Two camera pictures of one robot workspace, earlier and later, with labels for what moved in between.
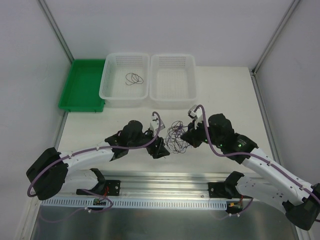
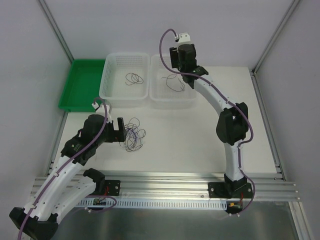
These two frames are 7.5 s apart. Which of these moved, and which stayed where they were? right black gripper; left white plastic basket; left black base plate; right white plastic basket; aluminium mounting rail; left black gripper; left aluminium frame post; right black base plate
Moved: right black gripper; left black gripper
Stayed: left black base plate; aluminium mounting rail; right black base plate; right white plastic basket; left white plastic basket; left aluminium frame post
